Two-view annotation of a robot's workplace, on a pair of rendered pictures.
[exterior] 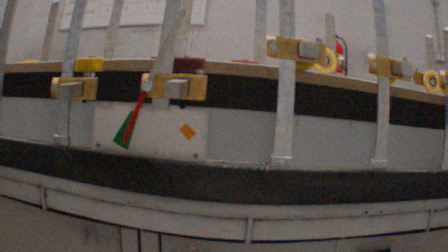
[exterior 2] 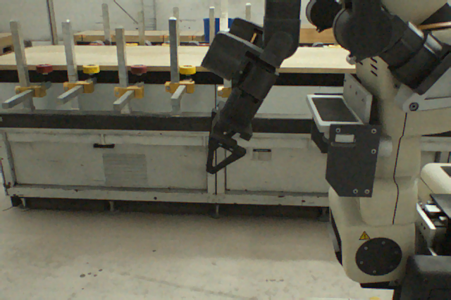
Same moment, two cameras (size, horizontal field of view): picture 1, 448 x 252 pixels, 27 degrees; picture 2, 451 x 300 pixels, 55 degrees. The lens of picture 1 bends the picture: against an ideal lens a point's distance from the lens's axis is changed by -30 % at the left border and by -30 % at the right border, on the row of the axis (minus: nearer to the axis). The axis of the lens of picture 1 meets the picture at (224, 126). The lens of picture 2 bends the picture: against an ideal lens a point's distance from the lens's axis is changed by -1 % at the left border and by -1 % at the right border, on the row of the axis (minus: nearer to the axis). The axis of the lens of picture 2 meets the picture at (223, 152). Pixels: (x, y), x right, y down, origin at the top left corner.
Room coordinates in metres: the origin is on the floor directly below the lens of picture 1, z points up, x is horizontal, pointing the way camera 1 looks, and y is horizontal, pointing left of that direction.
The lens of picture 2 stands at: (0.57, 1.30, 1.31)
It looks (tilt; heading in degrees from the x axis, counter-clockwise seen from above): 22 degrees down; 3
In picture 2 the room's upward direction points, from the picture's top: straight up
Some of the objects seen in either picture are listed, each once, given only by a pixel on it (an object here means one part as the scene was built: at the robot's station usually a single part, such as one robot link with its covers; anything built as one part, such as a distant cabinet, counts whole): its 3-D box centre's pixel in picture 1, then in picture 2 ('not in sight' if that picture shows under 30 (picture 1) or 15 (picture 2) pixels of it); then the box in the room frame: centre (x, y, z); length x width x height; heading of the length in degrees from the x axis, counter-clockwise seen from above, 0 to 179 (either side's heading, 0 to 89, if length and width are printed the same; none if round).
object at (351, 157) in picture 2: not in sight; (345, 129); (1.52, 1.07, 0.99); 0.28 x 0.16 x 0.22; 179
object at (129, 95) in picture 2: not in sight; (130, 95); (2.56, 1.84, 0.80); 0.43 x 0.03 x 0.04; 179
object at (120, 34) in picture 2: not in sight; (123, 77); (2.61, 1.88, 0.88); 0.04 x 0.04 x 0.48; 89
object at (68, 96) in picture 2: not in sight; (78, 90); (2.56, 2.09, 0.82); 0.43 x 0.03 x 0.04; 179
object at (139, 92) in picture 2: not in sight; (129, 91); (2.61, 1.86, 0.81); 0.14 x 0.06 x 0.05; 89
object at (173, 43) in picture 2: not in sight; (175, 69); (2.61, 1.63, 0.92); 0.04 x 0.04 x 0.48; 89
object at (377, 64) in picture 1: (390, 67); not in sight; (2.58, -0.39, 0.95); 0.14 x 0.06 x 0.05; 89
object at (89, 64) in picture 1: (86, 79); not in sight; (2.73, 0.34, 0.85); 0.08 x 0.08 x 0.11
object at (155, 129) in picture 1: (143, 131); not in sight; (2.56, 0.16, 0.75); 0.26 x 0.01 x 0.10; 89
